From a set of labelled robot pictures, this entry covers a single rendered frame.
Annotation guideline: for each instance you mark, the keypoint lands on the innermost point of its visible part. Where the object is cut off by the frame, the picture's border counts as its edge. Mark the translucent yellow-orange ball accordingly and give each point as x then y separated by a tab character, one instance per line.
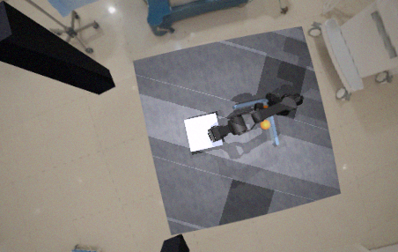
265	124

